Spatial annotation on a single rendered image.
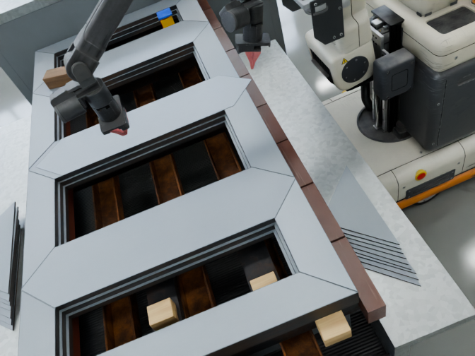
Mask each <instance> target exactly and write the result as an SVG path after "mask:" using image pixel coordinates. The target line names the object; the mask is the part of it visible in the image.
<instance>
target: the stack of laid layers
mask: <svg viewBox="0 0 475 356"><path fill-rule="evenodd" d="M159 25H161V23H160V21H159V20H158V16H157V14H156V13H154V14H152V15H150V16H147V17H145V18H142V19H140V20H137V21H134V22H133V23H130V24H127V25H124V26H122V27H120V28H117V29H116V30H115V32H114V34H113V36H112V37H111V39H110V41H109V42H108V45H107V46H110V45H112V44H114V43H116V42H119V41H122V40H125V39H127V38H129V37H132V36H134V35H137V34H139V33H141V32H144V31H147V30H150V29H151V28H154V27H157V26H159ZM67 50H68V49H65V50H62V51H60V52H57V53H55V54H54V68H59V67H62V66H64V55H65V54H66V52H67ZM191 57H195V58H196V61H197V63H198V65H199V68H200V69H201V72H202V74H203V76H204V79H205V81H206V80H208V79H210V78H209V75H208V74H207V72H206V69H205V67H204V65H203V63H202V61H201V58H200V56H199V54H198V52H197V49H196V47H195V46H194V43H193V42H190V43H189V44H186V45H183V46H181V47H178V48H177V49H174V50H171V51H169V52H166V53H164V54H161V55H159V56H156V57H153V58H152V59H149V60H146V61H143V62H141V63H139V64H137V65H134V66H131V67H129V68H127V69H124V70H122V71H119V72H116V73H114V74H112V75H109V76H106V77H104V78H101V79H102V81H103V82H104V84H105V85H106V86H107V88H108V90H112V89H114V88H117V87H119V86H121V85H124V84H126V83H129V82H132V81H135V80H136V79H139V78H142V77H144V76H147V75H149V74H151V73H154V72H156V71H159V70H161V69H164V68H166V67H169V66H172V65H173V64H176V63H179V62H181V61H184V60H186V59H188V58H191ZM224 126H226V128H227V130H228V133H229V134H230V137H231V139H232V141H233V143H234V146H235V148H236V150H237V153H238V155H239V156H240V159H241V161H242V163H243V166H244V168H245V169H248V168H251V167H250V164H249V162H248V160H247V158H246V156H245V153H244V151H243V149H242V147H241V145H240V142H239V140H238V138H237V136H236V134H235V132H234V130H233V127H232V125H231V123H230V121H229V119H228V116H227V114H226V113H225V110H223V111H220V112H218V113H215V114H212V115H211V116H209V117H206V118H203V119H200V120H199V121H196V122H194V123H191V124H188V125H186V126H183V127H181V128H179V129H176V130H174V131H171V132H169V133H166V134H164V135H162V136H159V137H157V138H154V139H152V140H149V141H146V142H145V143H142V144H139V145H137V146H134V147H132V148H130V149H127V150H124V151H122V152H120V153H117V154H115V155H112V156H109V157H108V158H105V159H103V160H100V161H97V162H94V163H93V164H90V165H87V166H85V167H82V168H81V169H78V170H75V171H73V172H70V173H68V174H65V175H63V176H61V175H58V174H55V173H52V172H48V171H46V170H41V169H39V168H36V166H37V165H38V164H39V163H40V161H41V160H42V159H43V158H44V157H45V156H46V155H47V154H48V152H49V151H51V149H53V147H55V145H56V144H57V143H58V142H59V141H60V140H61V139H62V138H65V137H66V123H64V122H63V121H62V120H61V119H60V118H59V116H58V115H57V113H56V112H55V111H54V142H53V144H52V145H51V146H50V147H49V148H48V149H47V150H46V151H45V152H44V153H43V154H42V155H41V156H40V158H39V159H38V160H37V161H36V162H35V163H34V164H33V165H32V166H31V168H30V169H29V170H28V171H31V172H34V173H37V174H41V175H43V176H46V177H49V178H52V179H54V181H55V247H57V246H59V245H62V244H64V243H67V242H70V240H69V198H68V190H69V189H72V188H74V187H77V186H80V185H82V184H85V183H87V182H90V181H92V180H94V179H97V178H99V177H102V176H104V175H106V174H109V173H111V172H114V171H116V170H119V169H122V168H123V167H126V166H129V165H132V164H134V163H136V162H138V161H141V160H144V159H146V158H149V157H151V156H153V155H156V154H159V153H161V152H163V151H165V150H168V149H171V148H174V147H175V146H178V145H181V144H183V143H186V142H187V141H190V140H193V139H195V138H198V137H200V136H203V135H205V134H208V133H210V132H212V131H215V130H217V129H220V128H223V127H224ZM273 236H275V237H276V240H277V242H278V245H279V246H280V248H281V251H282V253H283V255H284V258H285V260H286V262H287V264H288V267H289V268H290V270H291V273H292V275H293V274H296V273H298V272H299V270H298V267H297V266H296V264H295V261H294V260H293V257H292V255H291V253H290V251H289V248H288V246H287V244H286V242H285V240H284V238H283V235H282V234H281V231H280V229H279V227H278V225H277V223H276V220H275V218H273V219H271V220H268V221H266V222H263V223H261V224H259V225H256V226H254V227H251V228H249V229H247V230H244V231H242V232H239V233H237V234H235V235H232V236H229V237H226V238H225V239H222V240H220V241H217V242H214V243H213V244H210V245H208V246H205V247H202V248H200V249H197V250H195V251H193V252H190V253H188V254H185V255H183V256H180V257H178V258H176V259H173V260H171V261H168V262H166V263H163V264H161V265H159V266H156V267H154V268H151V269H149V270H147V271H144V272H142V273H139V274H136V275H134V276H132V277H130V278H127V279H124V280H121V281H119V282H118V283H115V284H112V285H109V286H107V287H104V288H103V289H100V290H97V291H95V292H92V293H90V294H88V295H85V296H83V297H80V298H78V299H75V300H73V301H71V302H68V303H66V304H63V305H61V306H59V307H56V308H55V348H56V356H74V346H73V324H72V319H74V318H76V317H78V316H80V315H83V314H86V313H88V312H91V311H93V310H95V309H98V308H100V307H103V306H105V305H107V304H110V303H112V302H115V301H117V300H119V299H122V298H124V297H127V296H130V295H132V294H134V293H136V292H139V291H142V290H145V289H146V288H149V287H151V286H154V285H157V284H158V283H161V282H163V281H166V280H169V279H171V278H174V277H176V276H178V275H181V274H183V273H186V272H188V271H190V270H193V269H195V268H198V267H200V266H203V265H205V264H207V263H210V262H212V261H215V260H217V259H220V258H222V257H224V256H227V255H229V254H232V253H234V252H237V251H239V250H241V249H244V248H246V247H249V246H252V245H253V244H256V243H259V242H261V241H264V240H265V239H268V238H271V237H273ZM357 303H359V296H358V293H356V294H354V295H351V296H349V297H346V298H343V299H340V300H339V301H337V302H334V303H331V304H328V305H327V306H325V307H322V308H319V309H317V310H314V311H312V312H310V313H307V314H305V315H302V316H299V317H298V318H295V319H293V320H290V321H287V322H285V323H284V324H281V325H278V326H275V327H273V328H270V329H269V330H266V331H263V332H261V333H258V334H257V335H254V336H252V337H249V338H246V339H244V340H241V341H240V342H237V343H234V344H232V345H229V346H228V347H225V348H222V349H220V350H217V351H215V352H212V353H210V354H208V355H205V356H231V355H234V354H236V353H238V352H241V351H243V350H246V349H248V348H251V347H253V346H256V345H258V344H260V343H263V342H265V341H267V340H270V339H272V338H275V337H277V336H280V335H282V334H284V333H287V332H289V331H292V330H294V329H297V328H299V327H301V326H304V325H306V324H309V323H311V322H313V321H316V320H318V319H321V318H323V317H326V316H329V315H330V314H333V313H335V312H338V311H341V310H342V309H345V308H347V307H350V306H352V305H355V304H357Z"/></svg>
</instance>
